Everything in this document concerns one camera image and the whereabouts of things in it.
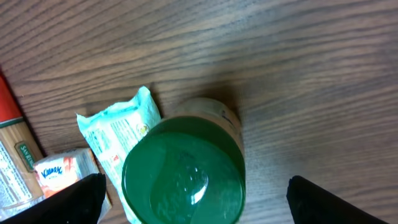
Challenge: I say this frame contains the teal wet wipes pack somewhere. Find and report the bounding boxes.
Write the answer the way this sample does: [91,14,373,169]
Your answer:
[76,86,161,223]

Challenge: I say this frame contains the orange kleenex tissue pack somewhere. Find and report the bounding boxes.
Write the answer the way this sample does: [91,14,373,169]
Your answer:
[34,148,112,223]

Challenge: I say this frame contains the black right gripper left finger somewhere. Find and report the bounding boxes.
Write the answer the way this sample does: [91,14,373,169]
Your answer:
[3,173,106,224]

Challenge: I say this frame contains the green lid jar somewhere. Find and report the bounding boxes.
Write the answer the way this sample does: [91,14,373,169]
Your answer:
[121,98,246,223]

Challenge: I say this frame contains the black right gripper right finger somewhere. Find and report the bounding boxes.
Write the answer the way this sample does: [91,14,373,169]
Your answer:
[286,175,386,224]

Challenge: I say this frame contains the long spaghetti pasta package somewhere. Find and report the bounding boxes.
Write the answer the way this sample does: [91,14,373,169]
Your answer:
[1,76,44,221]

